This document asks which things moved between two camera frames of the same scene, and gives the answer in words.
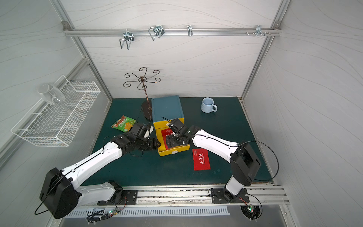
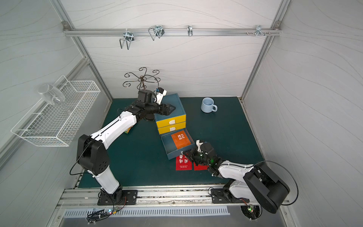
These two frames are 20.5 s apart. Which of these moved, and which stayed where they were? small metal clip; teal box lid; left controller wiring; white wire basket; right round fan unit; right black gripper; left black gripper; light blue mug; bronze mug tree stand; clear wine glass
Moved: right black gripper; left black gripper
Stayed: light blue mug; bronze mug tree stand; left controller wiring; right round fan unit; small metal clip; white wire basket; teal box lid; clear wine glass
